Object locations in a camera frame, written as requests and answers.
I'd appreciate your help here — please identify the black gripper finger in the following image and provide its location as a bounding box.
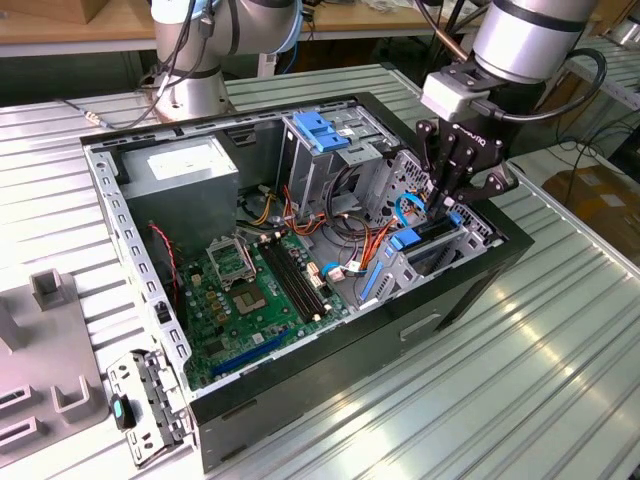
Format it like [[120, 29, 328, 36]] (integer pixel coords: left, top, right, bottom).
[[415, 118, 460, 220], [438, 146, 520, 207]]

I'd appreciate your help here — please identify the blue data wire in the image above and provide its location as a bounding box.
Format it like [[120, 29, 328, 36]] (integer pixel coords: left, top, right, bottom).
[[393, 191, 432, 229]]

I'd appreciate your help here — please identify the orange red power wire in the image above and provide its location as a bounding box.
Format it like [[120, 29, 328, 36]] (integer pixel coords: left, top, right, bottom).
[[405, 183, 435, 219]]

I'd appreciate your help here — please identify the hard disk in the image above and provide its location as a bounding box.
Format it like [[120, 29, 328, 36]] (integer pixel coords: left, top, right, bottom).
[[358, 210, 464, 304]]

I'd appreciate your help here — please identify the metal disk bay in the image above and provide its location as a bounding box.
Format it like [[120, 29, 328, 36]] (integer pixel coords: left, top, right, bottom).
[[357, 149, 504, 311]]

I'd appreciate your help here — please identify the flat cardboard box with label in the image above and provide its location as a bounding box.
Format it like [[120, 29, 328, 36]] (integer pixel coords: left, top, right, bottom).
[[542, 164, 640, 251]]

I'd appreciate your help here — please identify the blue plastic bay latch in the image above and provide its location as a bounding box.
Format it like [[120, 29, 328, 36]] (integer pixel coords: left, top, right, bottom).
[[293, 111, 351, 154]]

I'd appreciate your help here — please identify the metal optical drive cage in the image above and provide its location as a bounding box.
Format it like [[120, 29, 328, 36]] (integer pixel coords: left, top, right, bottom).
[[277, 102, 401, 221]]

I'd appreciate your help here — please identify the wooden desk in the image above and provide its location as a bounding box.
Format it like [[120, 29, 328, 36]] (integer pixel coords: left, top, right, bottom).
[[0, 0, 604, 59]]

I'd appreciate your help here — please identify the blue white board plug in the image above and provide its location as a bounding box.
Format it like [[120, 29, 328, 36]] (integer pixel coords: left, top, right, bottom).
[[319, 260, 369, 285]]

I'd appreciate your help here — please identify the metal slat side table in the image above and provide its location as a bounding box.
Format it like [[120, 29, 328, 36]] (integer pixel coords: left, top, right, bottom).
[[569, 37, 640, 146]]

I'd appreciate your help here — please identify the black RAM slot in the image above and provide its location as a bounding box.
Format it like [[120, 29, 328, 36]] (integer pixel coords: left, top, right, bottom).
[[265, 239, 323, 320], [258, 240, 317, 324], [271, 237, 327, 316], [278, 235, 331, 312]]

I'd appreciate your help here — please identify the black PC case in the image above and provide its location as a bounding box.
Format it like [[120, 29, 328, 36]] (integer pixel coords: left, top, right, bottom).
[[79, 91, 535, 475]]

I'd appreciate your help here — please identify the metal socket cover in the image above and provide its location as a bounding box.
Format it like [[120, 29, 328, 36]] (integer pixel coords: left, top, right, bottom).
[[206, 237, 257, 287]]

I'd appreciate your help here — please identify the green motherboard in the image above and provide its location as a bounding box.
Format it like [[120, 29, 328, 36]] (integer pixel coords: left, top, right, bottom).
[[177, 232, 351, 391]]

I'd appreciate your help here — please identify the grey power supply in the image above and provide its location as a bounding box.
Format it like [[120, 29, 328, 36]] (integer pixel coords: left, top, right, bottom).
[[117, 134, 241, 256]]

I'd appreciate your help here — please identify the blue expansion slot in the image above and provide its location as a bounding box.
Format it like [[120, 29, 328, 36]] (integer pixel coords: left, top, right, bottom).
[[209, 327, 292, 379]]

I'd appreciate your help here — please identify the black case fan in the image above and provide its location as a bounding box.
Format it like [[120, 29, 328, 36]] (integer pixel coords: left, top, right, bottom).
[[147, 223, 181, 321]]

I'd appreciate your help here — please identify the brown cardboard box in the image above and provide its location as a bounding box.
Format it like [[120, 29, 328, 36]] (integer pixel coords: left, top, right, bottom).
[[64, 0, 109, 25]]

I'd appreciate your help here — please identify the black latch with blue tab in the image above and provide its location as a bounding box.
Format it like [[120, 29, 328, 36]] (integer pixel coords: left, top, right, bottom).
[[109, 393, 137, 431]]

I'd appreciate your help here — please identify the grey parts rack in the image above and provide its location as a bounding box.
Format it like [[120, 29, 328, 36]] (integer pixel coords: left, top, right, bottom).
[[0, 269, 114, 480]]

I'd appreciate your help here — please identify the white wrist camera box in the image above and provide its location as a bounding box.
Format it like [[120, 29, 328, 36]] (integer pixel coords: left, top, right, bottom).
[[419, 69, 494, 122]]

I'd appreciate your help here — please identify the black cable loop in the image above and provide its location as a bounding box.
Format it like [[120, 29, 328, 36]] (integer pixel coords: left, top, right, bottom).
[[322, 164, 371, 246]]

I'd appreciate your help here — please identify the orange wire bundle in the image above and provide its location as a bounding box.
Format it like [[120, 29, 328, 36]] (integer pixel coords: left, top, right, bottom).
[[282, 184, 399, 274]]

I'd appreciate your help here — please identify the thick black camera cable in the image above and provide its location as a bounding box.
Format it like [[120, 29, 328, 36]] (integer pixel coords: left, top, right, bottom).
[[469, 47, 609, 124]]

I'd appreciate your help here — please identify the yellow orange wire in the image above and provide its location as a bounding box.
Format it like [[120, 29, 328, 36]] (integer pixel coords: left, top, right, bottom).
[[247, 193, 277, 226]]

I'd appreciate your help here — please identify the red twisted fan wire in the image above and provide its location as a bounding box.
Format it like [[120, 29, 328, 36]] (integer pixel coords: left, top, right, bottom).
[[148, 223, 179, 301]]

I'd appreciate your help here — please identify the grey cable with metal connector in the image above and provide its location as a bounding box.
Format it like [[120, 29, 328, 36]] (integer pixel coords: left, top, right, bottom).
[[59, 0, 211, 131]]

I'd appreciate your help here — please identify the metal expansion bracket plate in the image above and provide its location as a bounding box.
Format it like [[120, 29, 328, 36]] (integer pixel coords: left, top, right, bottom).
[[106, 349, 195, 469]]

